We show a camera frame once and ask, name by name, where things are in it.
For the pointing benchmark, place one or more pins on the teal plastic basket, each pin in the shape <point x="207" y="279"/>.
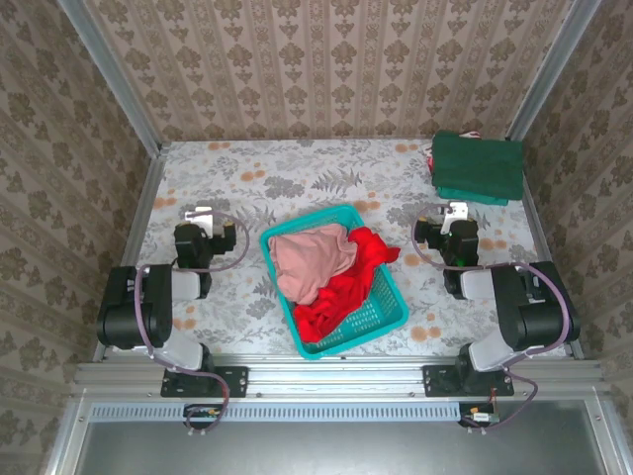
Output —
<point x="376" y="316"/>

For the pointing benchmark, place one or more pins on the red printed t-shirt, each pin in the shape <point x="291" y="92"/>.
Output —
<point x="346" y="292"/>

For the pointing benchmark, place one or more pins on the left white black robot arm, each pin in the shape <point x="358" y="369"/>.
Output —
<point x="128" y="316"/>

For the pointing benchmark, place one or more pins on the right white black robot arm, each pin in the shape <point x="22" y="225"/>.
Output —
<point x="534" y="316"/>

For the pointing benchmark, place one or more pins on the teal green folded t-shirt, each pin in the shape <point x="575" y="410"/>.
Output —
<point x="470" y="197"/>

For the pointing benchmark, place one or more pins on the dark green folded t-shirt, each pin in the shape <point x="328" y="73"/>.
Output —
<point x="475" y="163"/>

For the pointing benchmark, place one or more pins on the pink t-shirt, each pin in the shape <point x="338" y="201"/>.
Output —
<point x="306" y="262"/>

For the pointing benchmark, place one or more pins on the small connector board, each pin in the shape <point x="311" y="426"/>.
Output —
<point x="203" y="413"/>
<point x="477" y="415"/>

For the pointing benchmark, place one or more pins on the grey metal sheet panel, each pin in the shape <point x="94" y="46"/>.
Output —
<point x="321" y="450"/>

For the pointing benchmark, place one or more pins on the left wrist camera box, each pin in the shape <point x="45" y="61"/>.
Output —
<point x="228" y="237"/>

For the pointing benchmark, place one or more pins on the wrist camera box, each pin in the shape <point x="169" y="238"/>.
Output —
<point x="228" y="237"/>
<point x="426" y="231"/>

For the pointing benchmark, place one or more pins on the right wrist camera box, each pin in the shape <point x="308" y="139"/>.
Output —
<point x="426" y="231"/>

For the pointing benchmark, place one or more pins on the aluminium side rail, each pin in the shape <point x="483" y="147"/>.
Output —
<point x="148" y="193"/>
<point x="536" y="222"/>

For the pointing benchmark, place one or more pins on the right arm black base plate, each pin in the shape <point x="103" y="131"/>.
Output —
<point x="437" y="381"/>

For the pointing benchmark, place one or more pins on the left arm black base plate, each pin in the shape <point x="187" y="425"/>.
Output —
<point x="232" y="381"/>

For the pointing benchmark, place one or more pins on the aluminium frame post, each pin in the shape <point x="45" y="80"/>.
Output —
<point x="114" y="84"/>
<point x="549" y="69"/>

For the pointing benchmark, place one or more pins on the aluminium frame rail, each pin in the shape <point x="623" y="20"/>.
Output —
<point x="336" y="378"/>

